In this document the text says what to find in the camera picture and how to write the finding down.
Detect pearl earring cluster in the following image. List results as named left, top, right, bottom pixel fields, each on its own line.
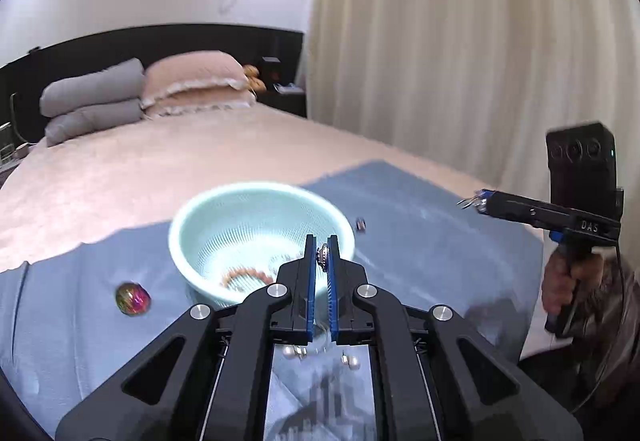
left=317, top=243, right=330, bottom=272

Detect peach bead bracelet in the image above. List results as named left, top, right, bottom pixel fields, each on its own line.
left=218, top=267, right=276, bottom=291

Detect right hand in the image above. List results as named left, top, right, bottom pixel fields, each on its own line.
left=541, top=247, right=605, bottom=315

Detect silver hoop bangles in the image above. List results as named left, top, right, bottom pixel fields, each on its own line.
left=304, top=321, right=332, bottom=357

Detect mint green mesh basket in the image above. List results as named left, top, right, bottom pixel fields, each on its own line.
left=168, top=181, right=356, bottom=307

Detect iridescent round gem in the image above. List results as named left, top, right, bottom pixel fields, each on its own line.
left=115, top=282, right=151, bottom=317

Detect black nightstand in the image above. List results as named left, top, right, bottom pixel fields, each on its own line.
left=255, top=57, right=307, bottom=118

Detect lower pink ruffled pillow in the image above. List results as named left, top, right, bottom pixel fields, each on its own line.
left=143, top=87, right=256, bottom=118

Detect pink ruffled pillow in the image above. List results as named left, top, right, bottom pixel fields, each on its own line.
left=143, top=87, right=256, bottom=118
left=141, top=50, right=248, bottom=109

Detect brown teddy bear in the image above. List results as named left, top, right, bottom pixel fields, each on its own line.
left=243, top=64, right=267, bottom=92

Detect pink bed cover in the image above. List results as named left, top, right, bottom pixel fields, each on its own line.
left=0, top=103, right=501, bottom=274

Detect upper pink ruffled pillow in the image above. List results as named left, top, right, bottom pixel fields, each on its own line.
left=141, top=50, right=248, bottom=109

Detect beige curtain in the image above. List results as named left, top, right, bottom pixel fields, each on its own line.
left=306, top=0, right=639, bottom=221

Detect blue cloth mat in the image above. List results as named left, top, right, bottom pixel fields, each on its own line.
left=0, top=159, right=547, bottom=437

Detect upper grey pillow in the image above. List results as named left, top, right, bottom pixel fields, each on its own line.
left=39, top=58, right=144, bottom=118

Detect grey pillow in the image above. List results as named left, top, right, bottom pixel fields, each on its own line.
left=46, top=99, right=143, bottom=146
left=39, top=58, right=144, bottom=118

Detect lower grey pillow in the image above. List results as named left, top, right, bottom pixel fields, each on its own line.
left=46, top=99, right=143, bottom=146

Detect white kettle appliance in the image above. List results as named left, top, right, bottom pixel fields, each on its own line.
left=0, top=122, right=23, bottom=172

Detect black headboard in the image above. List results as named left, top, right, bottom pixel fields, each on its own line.
left=1, top=23, right=304, bottom=144

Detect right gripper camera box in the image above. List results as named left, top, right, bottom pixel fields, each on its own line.
left=546, top=122, right=624, bottom=221

